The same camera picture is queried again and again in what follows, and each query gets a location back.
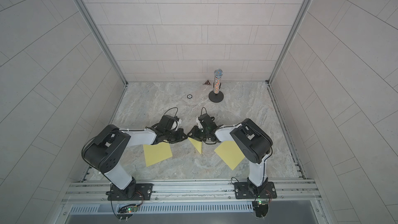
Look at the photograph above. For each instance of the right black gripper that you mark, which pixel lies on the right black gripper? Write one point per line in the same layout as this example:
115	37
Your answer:
195	134

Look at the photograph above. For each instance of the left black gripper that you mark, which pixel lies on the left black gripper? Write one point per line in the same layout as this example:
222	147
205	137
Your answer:
180	132

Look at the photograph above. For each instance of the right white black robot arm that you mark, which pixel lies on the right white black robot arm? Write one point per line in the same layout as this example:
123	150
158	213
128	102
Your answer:
252	141

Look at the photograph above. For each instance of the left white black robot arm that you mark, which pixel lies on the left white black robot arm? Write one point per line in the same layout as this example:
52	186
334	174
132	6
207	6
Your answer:
104	151

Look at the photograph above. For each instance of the colourful tube on black stand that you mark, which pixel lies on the colourful tube on black stand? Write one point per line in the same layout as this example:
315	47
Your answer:
216	95

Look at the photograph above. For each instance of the small red triangle marker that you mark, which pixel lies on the small red triangle marker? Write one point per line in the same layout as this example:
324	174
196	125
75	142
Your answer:
207	82

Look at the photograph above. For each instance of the left controller circuit board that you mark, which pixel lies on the left controller circuit board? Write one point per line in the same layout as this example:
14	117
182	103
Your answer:
128	211

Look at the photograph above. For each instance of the controller circuit board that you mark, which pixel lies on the controller circuit board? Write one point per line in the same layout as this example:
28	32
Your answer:
128	211
260	208

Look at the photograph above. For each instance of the right controller circuit board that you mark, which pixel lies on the right controller circuit board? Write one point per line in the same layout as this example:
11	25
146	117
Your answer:
260	208

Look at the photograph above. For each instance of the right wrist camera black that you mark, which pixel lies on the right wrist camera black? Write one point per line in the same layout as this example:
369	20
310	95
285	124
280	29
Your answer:
205	122

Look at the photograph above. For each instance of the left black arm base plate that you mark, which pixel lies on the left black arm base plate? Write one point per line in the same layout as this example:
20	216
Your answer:
134	192

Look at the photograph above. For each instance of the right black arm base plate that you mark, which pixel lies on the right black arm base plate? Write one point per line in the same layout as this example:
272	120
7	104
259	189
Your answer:
247	190

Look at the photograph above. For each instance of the aluminium mounting rail frame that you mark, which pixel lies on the aluminium mounting rail frame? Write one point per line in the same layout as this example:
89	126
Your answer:
218	190

